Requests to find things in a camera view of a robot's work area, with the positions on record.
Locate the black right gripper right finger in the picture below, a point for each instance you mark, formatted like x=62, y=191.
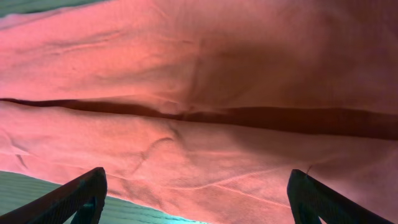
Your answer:
x=312, y=202

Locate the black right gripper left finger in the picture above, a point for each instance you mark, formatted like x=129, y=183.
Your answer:
x=81, y=200

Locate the orange red t-shirt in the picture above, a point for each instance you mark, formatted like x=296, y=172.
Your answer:
x=202, y=108

